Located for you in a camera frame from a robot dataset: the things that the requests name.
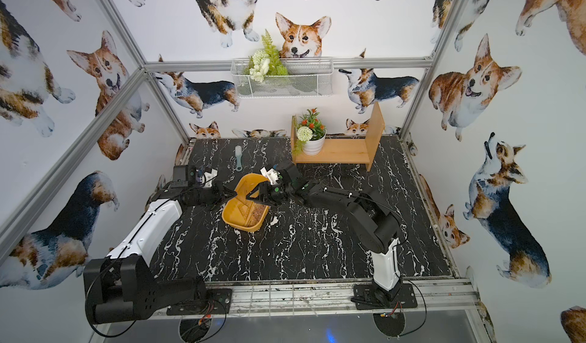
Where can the white wire wall basket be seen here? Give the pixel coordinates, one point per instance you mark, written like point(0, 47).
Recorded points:
point(302, 78)

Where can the green fern white flowers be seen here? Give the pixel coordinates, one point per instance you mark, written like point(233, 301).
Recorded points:
point(265, 62)

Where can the white potted plant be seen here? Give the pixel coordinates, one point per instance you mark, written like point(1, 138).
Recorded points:
point(310, 133)

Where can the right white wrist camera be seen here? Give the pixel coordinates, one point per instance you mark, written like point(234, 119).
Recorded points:
point(281, 174)

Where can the yellow plastic storage box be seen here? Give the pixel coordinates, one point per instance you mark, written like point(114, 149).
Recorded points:
point(237, 211)

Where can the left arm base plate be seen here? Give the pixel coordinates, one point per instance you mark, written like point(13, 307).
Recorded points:
point(215, 301)

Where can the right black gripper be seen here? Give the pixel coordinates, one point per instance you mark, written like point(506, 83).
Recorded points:
point(268, 192)

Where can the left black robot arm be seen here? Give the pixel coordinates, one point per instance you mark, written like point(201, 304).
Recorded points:
point(121, 287)

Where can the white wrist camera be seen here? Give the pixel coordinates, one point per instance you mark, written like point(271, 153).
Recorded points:
point(190, 176)
point(281, 174)

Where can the teal cleaning brush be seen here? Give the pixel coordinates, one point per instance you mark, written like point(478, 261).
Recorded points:
point(238, 153)

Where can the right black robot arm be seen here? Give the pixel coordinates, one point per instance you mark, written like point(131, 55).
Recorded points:
point(373, 222)

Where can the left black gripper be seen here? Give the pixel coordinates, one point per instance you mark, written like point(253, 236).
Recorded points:
point(219, 193)

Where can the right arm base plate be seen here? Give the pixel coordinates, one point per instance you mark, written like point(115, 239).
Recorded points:
point(372, 296)

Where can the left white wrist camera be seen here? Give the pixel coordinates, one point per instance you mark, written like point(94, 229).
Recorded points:
point(190, 176)

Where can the wooden shelf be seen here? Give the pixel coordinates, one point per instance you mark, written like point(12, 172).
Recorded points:
point(344, 151)

